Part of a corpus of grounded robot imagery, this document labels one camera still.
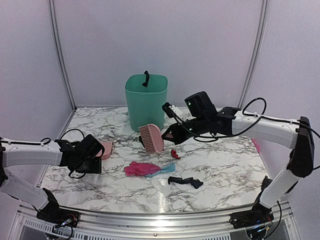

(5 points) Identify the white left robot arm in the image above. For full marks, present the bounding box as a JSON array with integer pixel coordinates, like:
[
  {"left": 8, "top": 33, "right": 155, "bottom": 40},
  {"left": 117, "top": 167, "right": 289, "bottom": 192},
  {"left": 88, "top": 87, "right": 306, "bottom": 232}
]
[{"left": 0, "top": 134, "right": 105, "bottom": 223}]

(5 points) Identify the black strip on bin rim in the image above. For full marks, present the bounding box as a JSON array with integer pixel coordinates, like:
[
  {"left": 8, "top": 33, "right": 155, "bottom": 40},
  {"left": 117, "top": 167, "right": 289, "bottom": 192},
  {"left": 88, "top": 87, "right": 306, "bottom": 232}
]
[{"left": 142, "top": 70, "right": 150, "bottom": 88}]

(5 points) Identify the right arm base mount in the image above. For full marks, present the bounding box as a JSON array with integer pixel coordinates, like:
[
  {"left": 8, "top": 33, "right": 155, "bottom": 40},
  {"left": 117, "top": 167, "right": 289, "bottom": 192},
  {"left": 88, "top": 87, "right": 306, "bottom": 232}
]
[{"left": 229, "top": 210, "right": 274, "bottom": 229}]

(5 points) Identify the aluminium front table rail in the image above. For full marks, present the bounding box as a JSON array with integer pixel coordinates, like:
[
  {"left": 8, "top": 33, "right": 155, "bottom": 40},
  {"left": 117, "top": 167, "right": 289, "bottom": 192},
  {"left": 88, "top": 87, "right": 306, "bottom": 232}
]
[{"left": 14, "top": 199, "right": 298, "bottom": 240}]

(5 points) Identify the red paper scrap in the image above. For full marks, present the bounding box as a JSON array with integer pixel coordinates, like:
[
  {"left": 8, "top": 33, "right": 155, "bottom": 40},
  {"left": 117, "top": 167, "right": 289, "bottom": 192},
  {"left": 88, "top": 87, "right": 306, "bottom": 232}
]
[{"left": 170, "top": 149, "right": 181, "bottom": 160}]

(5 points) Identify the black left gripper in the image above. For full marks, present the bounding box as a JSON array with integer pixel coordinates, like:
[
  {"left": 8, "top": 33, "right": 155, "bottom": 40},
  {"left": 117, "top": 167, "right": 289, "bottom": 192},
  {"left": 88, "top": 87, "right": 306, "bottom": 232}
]
[{"left": 75, "top": 156, "right": 102, "bottom": 174}]

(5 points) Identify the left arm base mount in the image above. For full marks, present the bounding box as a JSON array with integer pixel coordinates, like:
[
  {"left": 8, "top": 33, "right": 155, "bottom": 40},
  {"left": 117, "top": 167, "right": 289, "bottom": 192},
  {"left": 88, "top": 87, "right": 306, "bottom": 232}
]
[{"left": 36, "top": 208, "right": 80, "bottom": 228}]

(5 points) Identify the magenta paper sheet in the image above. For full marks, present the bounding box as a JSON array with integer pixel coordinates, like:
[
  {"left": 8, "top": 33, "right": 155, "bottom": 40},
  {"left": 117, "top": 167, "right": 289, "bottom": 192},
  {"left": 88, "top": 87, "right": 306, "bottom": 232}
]
[{"left": 124, "top": 161, "right": 161, "bottom": 177}]

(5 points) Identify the pink scrap at table edge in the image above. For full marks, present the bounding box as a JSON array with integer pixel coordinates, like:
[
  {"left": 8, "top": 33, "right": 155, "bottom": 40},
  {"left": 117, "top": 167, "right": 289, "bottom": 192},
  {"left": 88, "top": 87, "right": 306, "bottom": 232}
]
[{"left": 251, "top": 138, "right": 261, "bottom": 154}]

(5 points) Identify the pink plastic dustpan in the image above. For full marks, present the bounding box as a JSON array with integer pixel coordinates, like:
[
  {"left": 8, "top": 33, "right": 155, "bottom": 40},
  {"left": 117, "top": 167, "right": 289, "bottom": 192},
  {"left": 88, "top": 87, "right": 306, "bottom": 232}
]
[{"left": 97, "top": 141, "right": 113, "bottom": 160}]

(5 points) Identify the green plastic waste bin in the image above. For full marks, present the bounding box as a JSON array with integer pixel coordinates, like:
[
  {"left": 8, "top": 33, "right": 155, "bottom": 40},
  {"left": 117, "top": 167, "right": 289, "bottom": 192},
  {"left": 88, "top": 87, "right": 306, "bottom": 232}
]
[{"left": 124, "top": 73, "right": 169, "bottom": 132}]

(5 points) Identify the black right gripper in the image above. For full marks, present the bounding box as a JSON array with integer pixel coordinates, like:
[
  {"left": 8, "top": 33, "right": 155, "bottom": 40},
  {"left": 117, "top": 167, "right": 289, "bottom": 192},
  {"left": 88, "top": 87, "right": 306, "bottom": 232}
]
[{"left": 162, "top": 114, "right": 210, "bottom": 145}]

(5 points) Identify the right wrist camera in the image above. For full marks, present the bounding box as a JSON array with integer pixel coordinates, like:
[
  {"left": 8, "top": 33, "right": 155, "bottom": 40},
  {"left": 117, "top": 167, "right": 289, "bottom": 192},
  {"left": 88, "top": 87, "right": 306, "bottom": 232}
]
[{"left": 161, "top": 102, "right": 185, "bottom": 122}]

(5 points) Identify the pink plastic hand brush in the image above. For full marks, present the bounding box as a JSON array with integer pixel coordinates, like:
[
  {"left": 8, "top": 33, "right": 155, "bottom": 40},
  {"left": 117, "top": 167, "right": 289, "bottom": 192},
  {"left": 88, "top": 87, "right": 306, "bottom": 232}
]
[{"left": 138, "top": 124, "right": 165, "bottom": 154}]

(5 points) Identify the light blue paper scrap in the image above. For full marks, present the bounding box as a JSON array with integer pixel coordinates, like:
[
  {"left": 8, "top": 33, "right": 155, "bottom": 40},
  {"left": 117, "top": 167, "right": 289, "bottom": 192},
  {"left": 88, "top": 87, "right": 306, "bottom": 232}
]
[{"left": 146, "top": 162, "right": 176, "bottom": 178}]

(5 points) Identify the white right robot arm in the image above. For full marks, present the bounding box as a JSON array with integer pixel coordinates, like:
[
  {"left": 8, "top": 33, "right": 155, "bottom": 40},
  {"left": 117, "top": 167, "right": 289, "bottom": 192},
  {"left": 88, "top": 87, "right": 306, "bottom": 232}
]
[{"left": 162, "top": 91, "right": 317, "bottom": 224}]

